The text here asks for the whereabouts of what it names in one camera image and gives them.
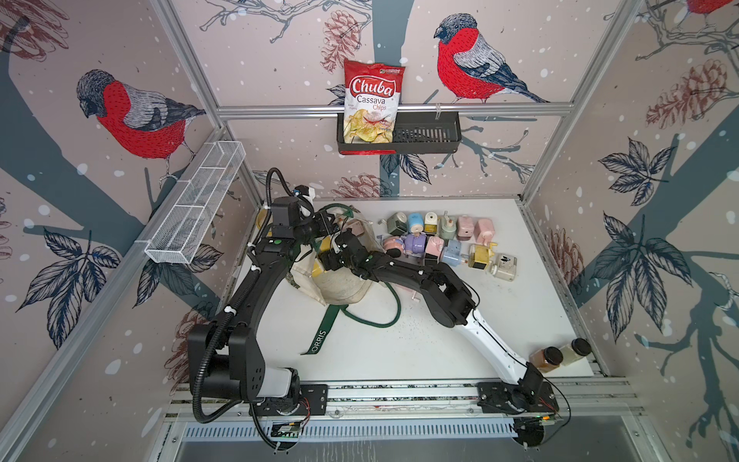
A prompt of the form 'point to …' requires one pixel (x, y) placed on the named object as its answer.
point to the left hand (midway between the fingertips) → (339, 210)
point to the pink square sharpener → (485, 230)
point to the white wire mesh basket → (174, 239)
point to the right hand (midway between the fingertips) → (325, 252)
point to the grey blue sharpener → (452, 254)
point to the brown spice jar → (547, 359)
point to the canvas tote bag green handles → (373, 303)
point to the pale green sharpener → (447, 229)
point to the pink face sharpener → (393, 245)
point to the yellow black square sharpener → (479, 255)
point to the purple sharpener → (416, 243)
